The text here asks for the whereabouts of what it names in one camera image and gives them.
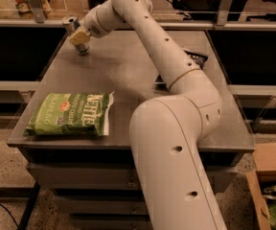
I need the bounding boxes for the grey drawer cabinet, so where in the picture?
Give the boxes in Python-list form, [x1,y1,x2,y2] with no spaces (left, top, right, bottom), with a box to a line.
[8,31,254,230]

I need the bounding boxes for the black floor cable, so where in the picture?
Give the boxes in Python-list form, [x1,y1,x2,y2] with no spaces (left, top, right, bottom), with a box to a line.
[0,195,21,230]

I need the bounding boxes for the cardboard box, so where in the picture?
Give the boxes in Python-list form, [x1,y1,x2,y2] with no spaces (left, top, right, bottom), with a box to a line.
[246,143,276,230]

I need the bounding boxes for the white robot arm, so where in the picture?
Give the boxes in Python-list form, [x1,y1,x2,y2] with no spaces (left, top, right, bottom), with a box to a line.
[70,0,227,230]

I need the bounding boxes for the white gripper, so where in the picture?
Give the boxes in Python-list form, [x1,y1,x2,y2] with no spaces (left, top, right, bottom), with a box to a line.
[69,0,128,45]

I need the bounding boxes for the blue salt vinegar chip bag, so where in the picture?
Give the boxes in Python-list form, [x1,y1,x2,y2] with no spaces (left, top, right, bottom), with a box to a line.
[154,49,208,84]

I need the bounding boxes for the redbull can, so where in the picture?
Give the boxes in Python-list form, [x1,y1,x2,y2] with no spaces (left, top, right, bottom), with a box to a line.
[62,15,89,56]

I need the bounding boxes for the green jalapeno chip bag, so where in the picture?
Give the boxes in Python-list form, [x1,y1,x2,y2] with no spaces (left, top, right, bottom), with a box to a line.
[24,93,114,137]

